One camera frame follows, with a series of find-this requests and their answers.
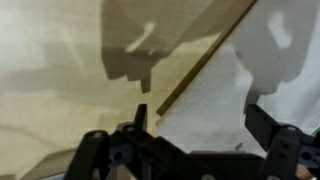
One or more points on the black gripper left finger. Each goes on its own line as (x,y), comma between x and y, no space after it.
(131,146)

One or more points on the white paper bag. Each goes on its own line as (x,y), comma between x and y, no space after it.
(270,59)

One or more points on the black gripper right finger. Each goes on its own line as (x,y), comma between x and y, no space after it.
(287,146)

